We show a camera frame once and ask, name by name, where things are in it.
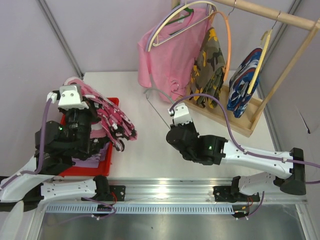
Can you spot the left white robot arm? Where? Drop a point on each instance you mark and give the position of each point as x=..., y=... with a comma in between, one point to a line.
x=20, y=187

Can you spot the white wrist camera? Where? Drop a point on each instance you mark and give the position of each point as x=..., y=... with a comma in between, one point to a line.
x=180, y=115
x=68, y=97

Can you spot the wooden clothes rack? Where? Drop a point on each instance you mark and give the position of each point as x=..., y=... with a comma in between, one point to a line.
x=256, y=106

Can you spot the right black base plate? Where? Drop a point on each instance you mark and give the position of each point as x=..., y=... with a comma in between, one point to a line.
x=229, y=194

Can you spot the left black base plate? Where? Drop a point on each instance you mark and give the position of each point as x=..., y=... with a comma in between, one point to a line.
x=113, y=193

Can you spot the pink t-shirt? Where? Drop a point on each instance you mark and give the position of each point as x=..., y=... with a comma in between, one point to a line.
x=172, y=60

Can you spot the cream hanger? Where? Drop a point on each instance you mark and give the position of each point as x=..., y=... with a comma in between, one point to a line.
x=265, y=40
x=199, y=13

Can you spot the mint green hanger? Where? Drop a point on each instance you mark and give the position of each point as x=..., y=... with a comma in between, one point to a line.
x=158, y=99

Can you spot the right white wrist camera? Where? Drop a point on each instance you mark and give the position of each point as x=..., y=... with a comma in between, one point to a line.
x=180, y=115

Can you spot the white slotted cable duct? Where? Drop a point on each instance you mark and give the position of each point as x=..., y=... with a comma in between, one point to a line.
x=94, y=208

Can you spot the blue red white shorts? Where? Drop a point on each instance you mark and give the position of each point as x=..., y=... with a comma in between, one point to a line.
x=239, y=83

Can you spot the aluminium mounting rail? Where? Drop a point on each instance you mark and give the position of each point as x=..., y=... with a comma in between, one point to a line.
x=144, y=190

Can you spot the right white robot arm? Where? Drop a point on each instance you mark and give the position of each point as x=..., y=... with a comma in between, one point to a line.
x=283, y=171

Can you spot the dark green hanger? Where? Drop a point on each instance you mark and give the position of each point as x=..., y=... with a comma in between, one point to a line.
x=181, y=16

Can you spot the pink camouflage trousers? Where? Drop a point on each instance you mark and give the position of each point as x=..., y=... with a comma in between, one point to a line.
x=113, y=122

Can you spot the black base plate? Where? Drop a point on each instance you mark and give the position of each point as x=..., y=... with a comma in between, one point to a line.
x=113, y=193
x=229, y=194

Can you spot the cream hanger right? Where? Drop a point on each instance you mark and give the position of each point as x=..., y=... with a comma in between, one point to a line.
x=265, y=40

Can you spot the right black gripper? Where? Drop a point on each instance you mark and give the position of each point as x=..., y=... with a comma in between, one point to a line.
x=184, y=125

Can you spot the orange hanger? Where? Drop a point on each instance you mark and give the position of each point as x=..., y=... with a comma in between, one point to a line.
x=229, y=43

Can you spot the lilac hanger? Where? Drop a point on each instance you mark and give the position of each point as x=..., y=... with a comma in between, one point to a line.
x=209, y=12

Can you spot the cream hanger left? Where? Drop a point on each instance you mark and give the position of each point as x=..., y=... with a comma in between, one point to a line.
x=199, y=13

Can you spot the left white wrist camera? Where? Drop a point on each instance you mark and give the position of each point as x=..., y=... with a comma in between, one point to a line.
x=68, y=97

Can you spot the green yellow camouflage trousers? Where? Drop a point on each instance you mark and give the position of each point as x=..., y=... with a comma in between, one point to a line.
x=207, y=74

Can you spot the red plastic bin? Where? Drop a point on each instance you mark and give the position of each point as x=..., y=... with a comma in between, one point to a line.
x=100, y=165

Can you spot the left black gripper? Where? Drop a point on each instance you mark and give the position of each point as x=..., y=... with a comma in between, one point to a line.
x=74, y=111

